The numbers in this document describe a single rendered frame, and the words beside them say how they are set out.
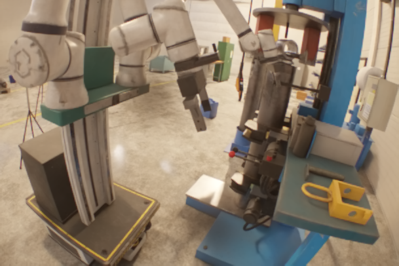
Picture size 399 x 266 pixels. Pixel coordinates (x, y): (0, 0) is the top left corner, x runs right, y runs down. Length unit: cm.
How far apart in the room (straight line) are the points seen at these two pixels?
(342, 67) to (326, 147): 60
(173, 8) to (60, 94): 51
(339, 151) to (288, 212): 58
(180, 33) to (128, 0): 25
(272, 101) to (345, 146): 64
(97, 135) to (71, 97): 57
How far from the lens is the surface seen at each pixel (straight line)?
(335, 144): 115
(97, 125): 131
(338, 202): 75
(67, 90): 81
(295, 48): 158
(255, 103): 293
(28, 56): 63
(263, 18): 149
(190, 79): 51
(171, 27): 53
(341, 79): 151
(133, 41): 54
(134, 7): 69
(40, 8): 65
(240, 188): 169
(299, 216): 70
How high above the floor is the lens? 150
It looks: 20 degrees down
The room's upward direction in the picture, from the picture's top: 8 degrees clockwise
